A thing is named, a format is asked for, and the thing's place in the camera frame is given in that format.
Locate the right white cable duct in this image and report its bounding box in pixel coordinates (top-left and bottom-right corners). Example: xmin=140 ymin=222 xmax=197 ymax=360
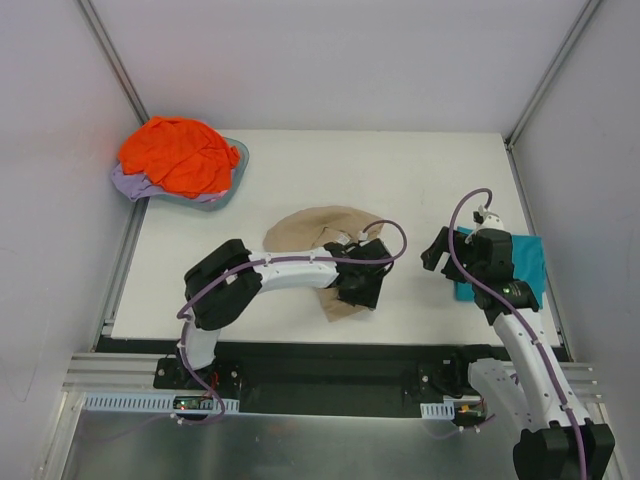
xmin=420 ymin=401 xmax=456 ymax=421

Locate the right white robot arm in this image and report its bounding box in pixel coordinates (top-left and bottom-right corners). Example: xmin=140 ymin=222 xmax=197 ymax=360
xmin=421 ymin=227 xmax=615 ymax=479

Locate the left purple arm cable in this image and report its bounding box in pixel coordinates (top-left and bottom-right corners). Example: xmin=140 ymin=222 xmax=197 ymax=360
xmin=177 ymin=218 xmax=409 ymax=401

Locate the white cable duct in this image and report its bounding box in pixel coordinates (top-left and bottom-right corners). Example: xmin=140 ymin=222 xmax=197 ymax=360
xmin=84 ymin=393 xmax=240 ymax=414
xmin=420 ymin=401 xmax=456 ymax=421

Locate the beige t shirt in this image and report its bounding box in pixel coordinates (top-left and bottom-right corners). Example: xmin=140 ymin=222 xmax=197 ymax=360
xmin=263 ymin=206 xmax=381 ymax=322

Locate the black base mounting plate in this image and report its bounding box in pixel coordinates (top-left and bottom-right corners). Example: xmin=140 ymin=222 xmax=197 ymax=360
xmin=153 ymin=341 xmax=504 ymax=418

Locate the right aluminium corner post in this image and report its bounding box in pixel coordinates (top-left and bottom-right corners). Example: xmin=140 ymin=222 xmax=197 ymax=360
xmin=504 ymin=0 xmax=604 ymax=152

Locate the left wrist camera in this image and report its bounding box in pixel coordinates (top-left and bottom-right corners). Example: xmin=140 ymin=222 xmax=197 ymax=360
xmin=334 ymin=233 xmax=370 ymax=250

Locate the orange t shirt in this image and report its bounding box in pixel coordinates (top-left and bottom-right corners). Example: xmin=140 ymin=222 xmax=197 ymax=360
xmin=118 ymin=116 xmax=241 ymax=199

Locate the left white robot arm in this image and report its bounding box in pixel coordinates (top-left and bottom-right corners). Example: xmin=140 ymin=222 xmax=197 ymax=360
xmin=176 ymin=239 xmax=394 ymax=389

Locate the teal plastic basket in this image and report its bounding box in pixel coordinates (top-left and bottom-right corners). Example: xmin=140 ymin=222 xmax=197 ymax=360
xmin=151 ymin=137 xmax=250 ymax=212

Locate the lavender t shirt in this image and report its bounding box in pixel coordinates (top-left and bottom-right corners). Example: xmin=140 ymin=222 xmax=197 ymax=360
xmin=111 ymin=164 xmax=237 ymax=204

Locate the folded teal t shirt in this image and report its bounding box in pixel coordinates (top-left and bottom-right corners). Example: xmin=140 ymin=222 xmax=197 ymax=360
xmin=453 ymin=225 xmax=546 ymax=310

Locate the aluminium corner post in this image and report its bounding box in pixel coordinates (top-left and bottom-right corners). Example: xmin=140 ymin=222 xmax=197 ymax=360
xmin=504 ymin=0 xmax=604 ymax=152
xmin=76 ymin=0 xmax=149 ymax=125

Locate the left white cable duct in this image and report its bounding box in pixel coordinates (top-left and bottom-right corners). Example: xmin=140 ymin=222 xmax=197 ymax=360
xmin=84 ymin=393 xmax=240 ymax=414

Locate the left aluminium corner post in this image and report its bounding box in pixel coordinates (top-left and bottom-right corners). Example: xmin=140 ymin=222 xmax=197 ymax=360
xmin=76 ymin=0 xmax=149 ymax=125

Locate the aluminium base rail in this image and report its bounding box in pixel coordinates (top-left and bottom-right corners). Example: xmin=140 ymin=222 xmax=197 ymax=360
xmin=62 ymin=353 xmax=604 ymax=403

